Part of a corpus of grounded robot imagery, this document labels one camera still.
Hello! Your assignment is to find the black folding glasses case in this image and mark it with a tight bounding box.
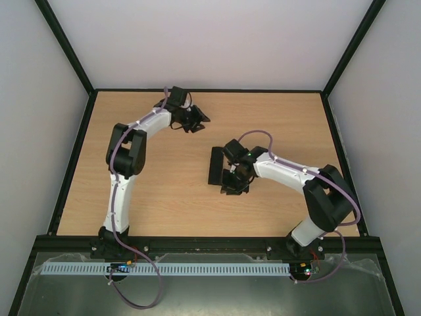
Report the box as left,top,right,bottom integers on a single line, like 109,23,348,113
208,147,224,186

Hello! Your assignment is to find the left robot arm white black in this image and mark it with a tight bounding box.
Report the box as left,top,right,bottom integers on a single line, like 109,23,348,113
91,86,211,260

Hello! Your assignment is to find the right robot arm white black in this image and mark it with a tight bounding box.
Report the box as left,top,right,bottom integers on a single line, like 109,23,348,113
221,139,357,258

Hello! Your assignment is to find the right base electronics board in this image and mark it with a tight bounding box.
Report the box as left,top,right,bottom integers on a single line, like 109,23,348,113
290,253,321,281

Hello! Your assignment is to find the base electronics board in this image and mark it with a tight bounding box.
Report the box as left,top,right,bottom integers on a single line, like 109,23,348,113
105,256,137,273
290,253,321,281

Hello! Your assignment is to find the left base electronics board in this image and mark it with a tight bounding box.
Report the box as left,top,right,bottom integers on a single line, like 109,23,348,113
105,256,137,273

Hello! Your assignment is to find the black metal frame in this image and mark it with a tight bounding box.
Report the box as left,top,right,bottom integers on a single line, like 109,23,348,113
0,0,421,316

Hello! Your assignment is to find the light blue slotted cable duct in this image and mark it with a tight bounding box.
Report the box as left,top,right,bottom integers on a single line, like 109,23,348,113
40,262,290,277

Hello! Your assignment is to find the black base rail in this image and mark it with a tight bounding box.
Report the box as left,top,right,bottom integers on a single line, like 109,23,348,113
128,236,297,261

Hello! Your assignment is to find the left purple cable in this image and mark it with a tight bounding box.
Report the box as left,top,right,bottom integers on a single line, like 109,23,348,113
108,86,164,309

